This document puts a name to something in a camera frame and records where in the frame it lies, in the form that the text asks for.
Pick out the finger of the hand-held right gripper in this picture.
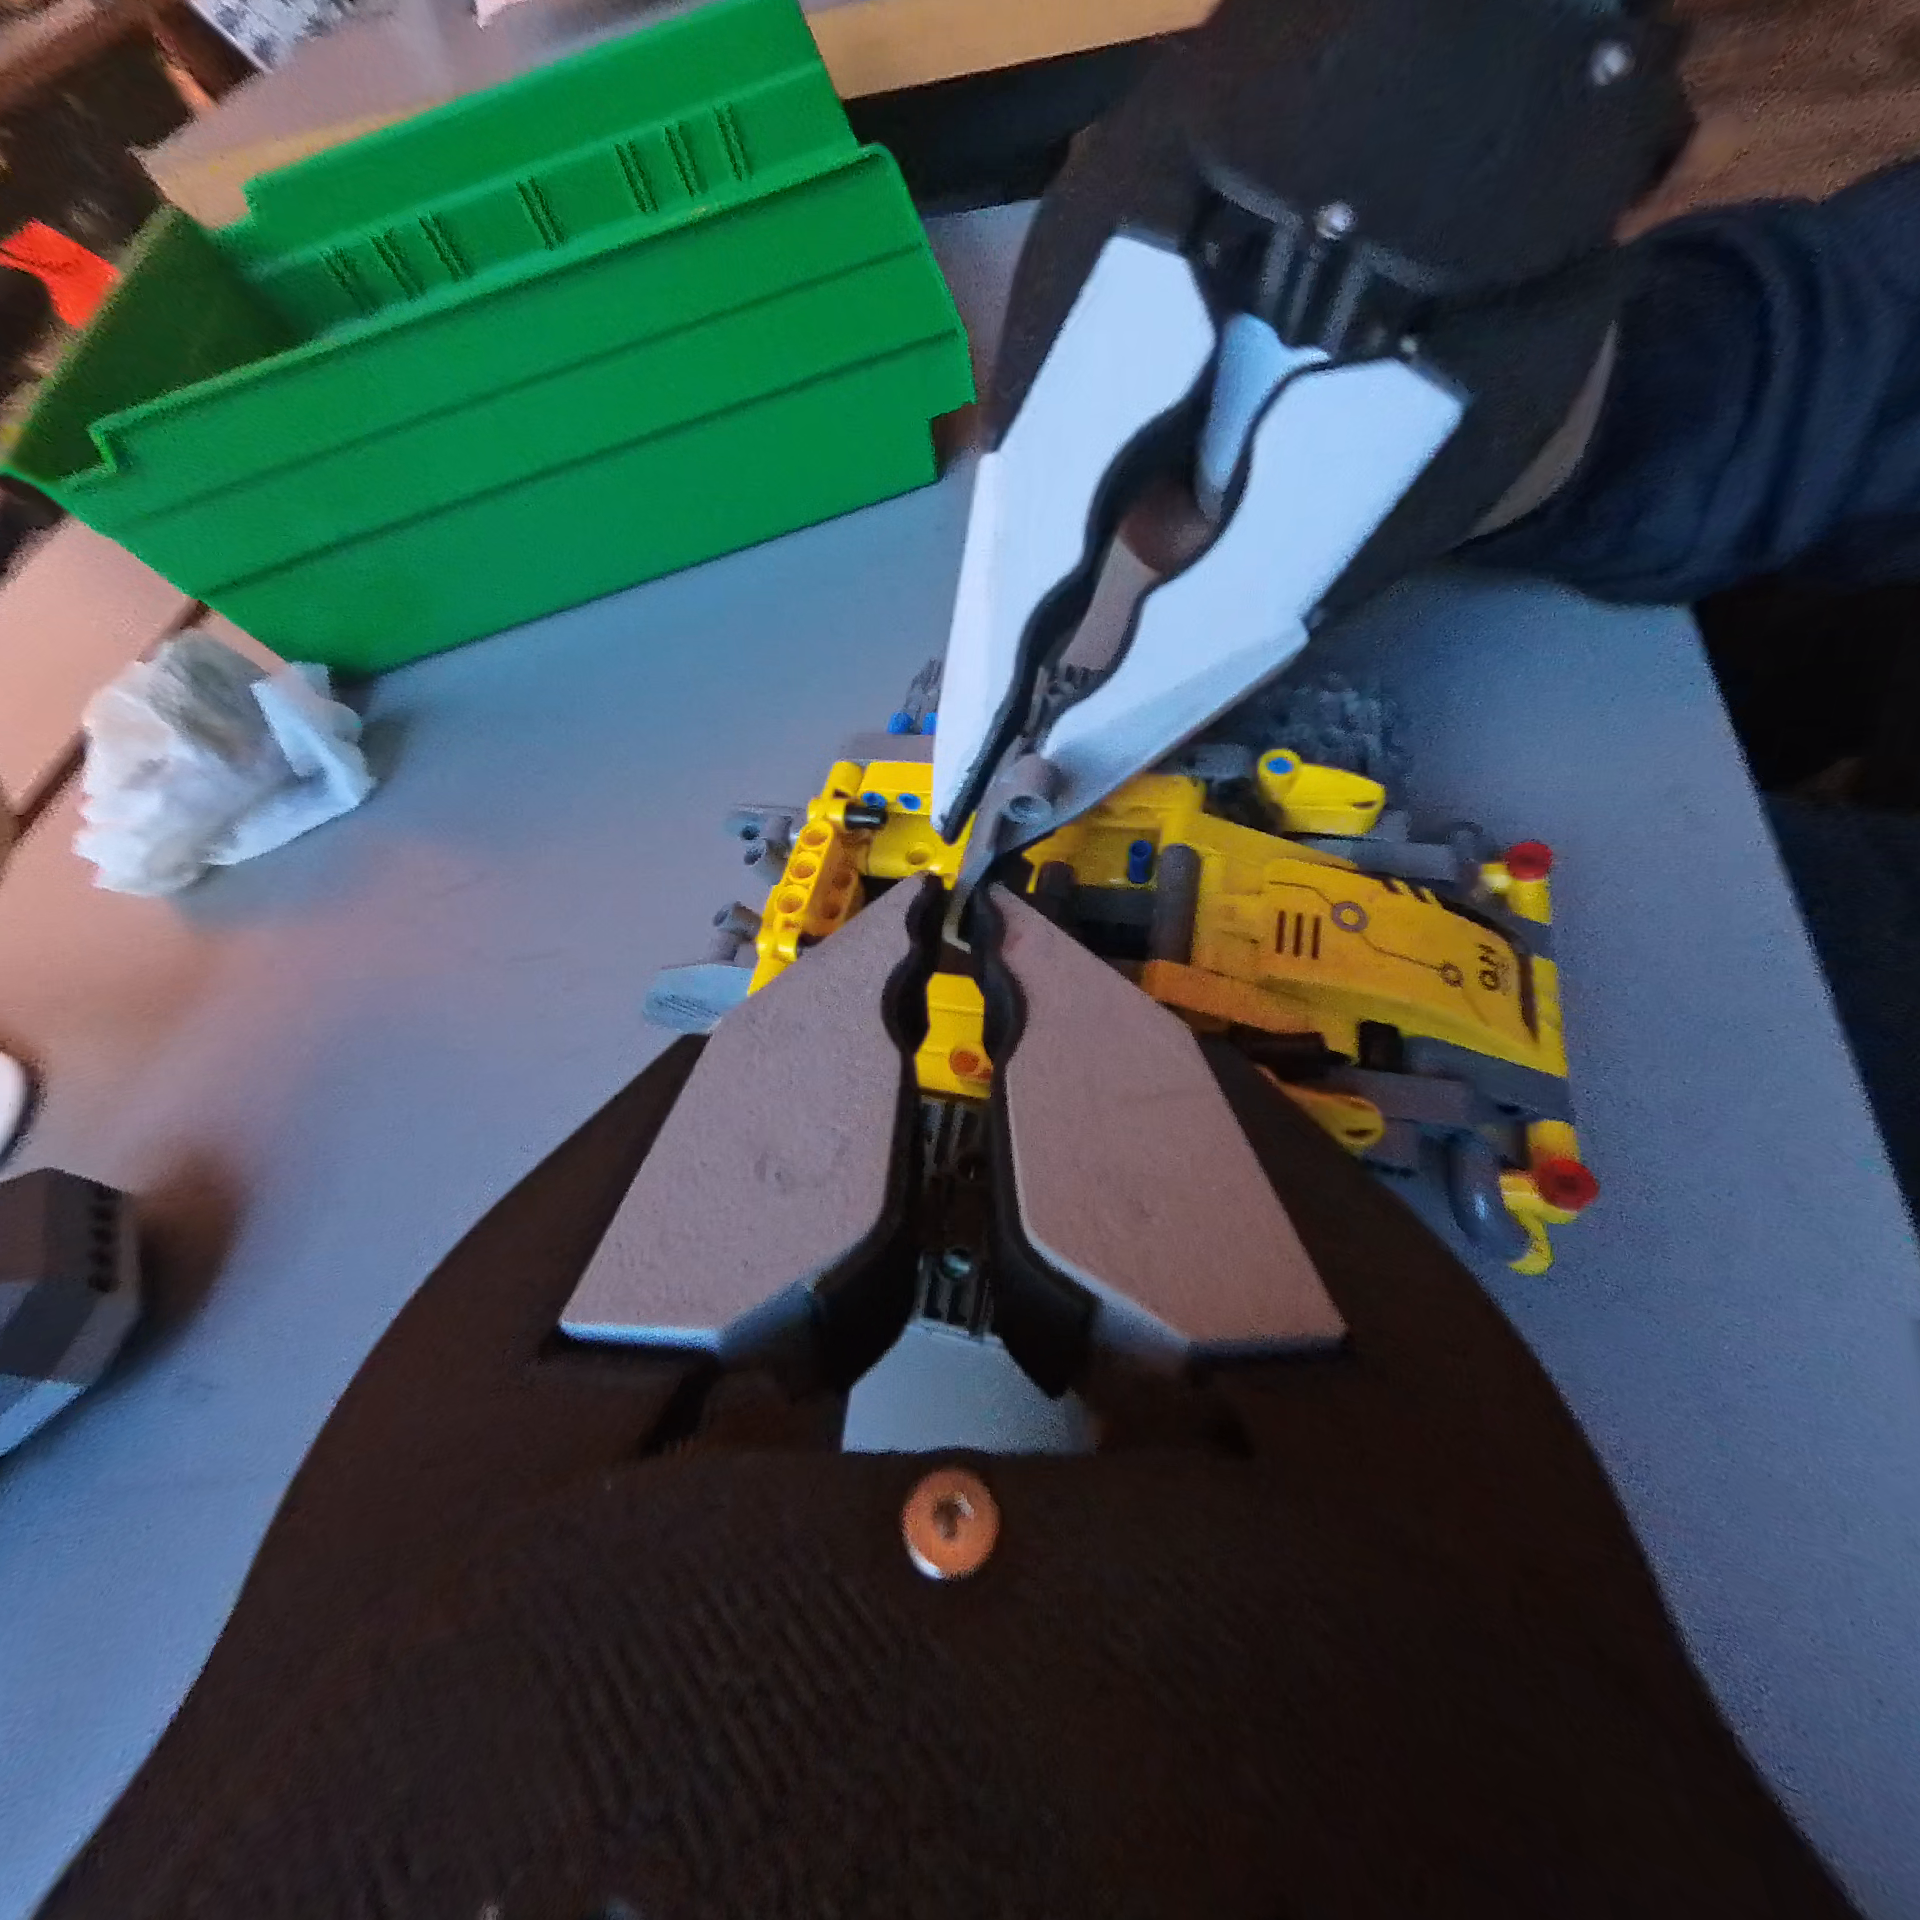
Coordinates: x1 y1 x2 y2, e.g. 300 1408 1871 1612
929 228 1219 844
1036 309 1472 822

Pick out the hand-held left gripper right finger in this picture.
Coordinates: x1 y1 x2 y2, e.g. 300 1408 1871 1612
971 887 1351 1352

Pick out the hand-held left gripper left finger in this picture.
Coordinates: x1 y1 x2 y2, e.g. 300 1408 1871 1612
560 872 936 1347

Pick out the yellow brick tracked vehicle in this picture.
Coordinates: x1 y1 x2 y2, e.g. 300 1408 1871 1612
644 662 1601 1338

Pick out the grey brick block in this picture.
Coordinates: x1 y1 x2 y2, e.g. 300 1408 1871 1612
0 1170 146 1457

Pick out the person's right forearm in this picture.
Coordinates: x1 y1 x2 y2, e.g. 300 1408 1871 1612
1453 160 1920 608

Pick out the grey desk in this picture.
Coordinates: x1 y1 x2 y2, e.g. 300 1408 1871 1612
0 196 1920 1920

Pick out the green plastic bin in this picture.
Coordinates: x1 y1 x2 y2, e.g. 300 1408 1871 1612
0 0 978 681

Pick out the crumpled white tissue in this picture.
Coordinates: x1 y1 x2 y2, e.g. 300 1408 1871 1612
73 632 378 899

